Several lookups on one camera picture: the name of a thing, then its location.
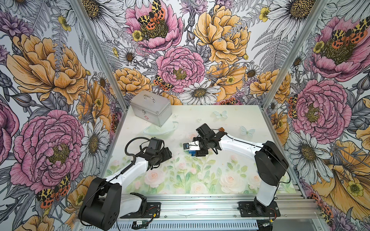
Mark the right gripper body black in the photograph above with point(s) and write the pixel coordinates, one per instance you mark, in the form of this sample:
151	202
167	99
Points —
204	146

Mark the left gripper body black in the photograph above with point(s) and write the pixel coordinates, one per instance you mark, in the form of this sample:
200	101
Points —
162	156

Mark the light blue lego brick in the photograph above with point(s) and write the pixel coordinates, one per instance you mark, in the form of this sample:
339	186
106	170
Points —
193	152

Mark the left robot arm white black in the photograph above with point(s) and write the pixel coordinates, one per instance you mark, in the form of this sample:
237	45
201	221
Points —
105	203

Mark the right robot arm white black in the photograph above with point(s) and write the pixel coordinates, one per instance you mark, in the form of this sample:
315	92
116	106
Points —
270	162

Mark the small green circuit board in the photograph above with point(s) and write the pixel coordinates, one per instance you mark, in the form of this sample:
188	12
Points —
139	223

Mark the silver metal box with handle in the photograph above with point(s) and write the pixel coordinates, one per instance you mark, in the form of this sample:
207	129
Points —
151	107

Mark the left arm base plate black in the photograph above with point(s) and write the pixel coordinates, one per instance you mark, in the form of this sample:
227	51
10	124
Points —
146	210

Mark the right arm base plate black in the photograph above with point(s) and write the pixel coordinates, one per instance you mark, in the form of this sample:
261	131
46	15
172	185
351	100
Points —
249	209

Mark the aluminium rail frame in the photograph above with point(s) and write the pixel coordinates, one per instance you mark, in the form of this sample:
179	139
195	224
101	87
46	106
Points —
224	206

